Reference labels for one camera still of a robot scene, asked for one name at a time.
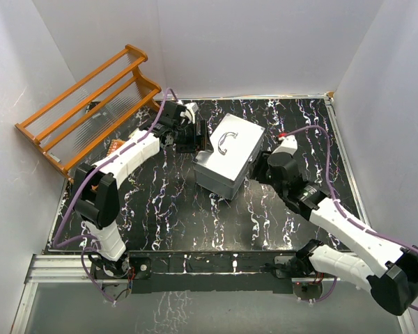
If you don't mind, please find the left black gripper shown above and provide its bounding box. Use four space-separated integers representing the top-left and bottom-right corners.
173 120 212 154

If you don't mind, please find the grey metal case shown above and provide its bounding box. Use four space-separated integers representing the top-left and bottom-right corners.
194 113 265 200

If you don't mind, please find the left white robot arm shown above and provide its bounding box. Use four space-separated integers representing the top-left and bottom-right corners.
74 100 213 278

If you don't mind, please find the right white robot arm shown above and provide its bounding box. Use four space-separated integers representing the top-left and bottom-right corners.
251 152 418 316

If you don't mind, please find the orange patterned packet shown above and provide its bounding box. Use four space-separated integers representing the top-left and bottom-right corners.
107 139 125 156

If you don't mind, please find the wooden shelf rack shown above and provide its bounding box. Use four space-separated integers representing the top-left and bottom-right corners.
15 45 162 181

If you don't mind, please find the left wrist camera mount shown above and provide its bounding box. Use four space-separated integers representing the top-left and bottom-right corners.
180 102 199 124

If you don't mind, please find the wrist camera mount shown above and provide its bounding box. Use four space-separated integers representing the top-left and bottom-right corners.
272 133 298 156
180 102 199 124

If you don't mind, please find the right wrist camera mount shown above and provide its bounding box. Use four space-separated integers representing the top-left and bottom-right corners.
272 133 298 156

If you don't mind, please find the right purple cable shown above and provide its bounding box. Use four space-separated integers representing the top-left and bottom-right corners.
285 125 418 314

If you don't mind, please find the purple cable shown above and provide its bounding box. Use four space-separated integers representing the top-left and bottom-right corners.
52 88 179 303
285 125 418 314

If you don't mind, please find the black base frame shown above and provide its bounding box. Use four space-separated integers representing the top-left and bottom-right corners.
87 250 332 300

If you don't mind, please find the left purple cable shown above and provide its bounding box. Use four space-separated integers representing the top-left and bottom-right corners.
52 88 179 303

